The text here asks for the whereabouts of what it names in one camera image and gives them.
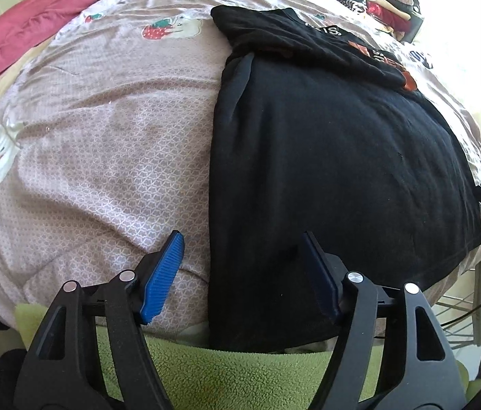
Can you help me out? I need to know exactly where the lilac printed bed cover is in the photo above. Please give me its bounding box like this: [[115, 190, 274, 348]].
[[0, 0, 481, 342]]

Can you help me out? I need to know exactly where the pink duvet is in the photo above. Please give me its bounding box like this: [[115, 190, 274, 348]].
[[0, 0, 241, 101]]

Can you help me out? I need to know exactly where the beige bed sheet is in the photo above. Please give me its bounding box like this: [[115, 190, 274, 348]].
[[0, 0, 322, 146]]

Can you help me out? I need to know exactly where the black cable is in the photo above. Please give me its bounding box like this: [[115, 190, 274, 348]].
[[437, 288, 481, 327]]

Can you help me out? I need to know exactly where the black t-shirt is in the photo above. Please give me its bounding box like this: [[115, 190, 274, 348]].
[[207, 5, 481, 353]]

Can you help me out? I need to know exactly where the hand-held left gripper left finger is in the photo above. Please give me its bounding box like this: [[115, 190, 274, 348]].
[[13, 230, 185, 410]]

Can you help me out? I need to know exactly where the white wire rack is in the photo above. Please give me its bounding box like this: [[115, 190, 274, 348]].
[[432, 260, 481, 349]]

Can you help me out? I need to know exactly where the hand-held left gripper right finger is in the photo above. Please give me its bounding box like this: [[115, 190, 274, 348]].
[[302, 231, 467, 410]]

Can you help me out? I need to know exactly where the pile of folded clothes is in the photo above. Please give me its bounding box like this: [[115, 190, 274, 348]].
[[309, 0, 424, 43]]

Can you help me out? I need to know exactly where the green fleece garment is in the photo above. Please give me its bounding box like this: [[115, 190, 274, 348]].
[[12, 303, 480, 410]]

